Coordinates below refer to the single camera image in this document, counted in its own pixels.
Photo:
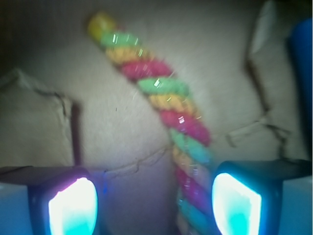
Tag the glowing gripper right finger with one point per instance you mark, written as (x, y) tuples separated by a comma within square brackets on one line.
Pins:
[(263, 197)]

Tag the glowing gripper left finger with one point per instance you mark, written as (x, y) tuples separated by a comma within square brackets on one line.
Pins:
[(47, 201)]

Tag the brown paper bag tray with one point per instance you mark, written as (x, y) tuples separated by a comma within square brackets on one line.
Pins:
[(65, 102)]

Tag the blue plastic bottle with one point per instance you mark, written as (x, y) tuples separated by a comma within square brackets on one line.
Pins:
[(300, 50)]

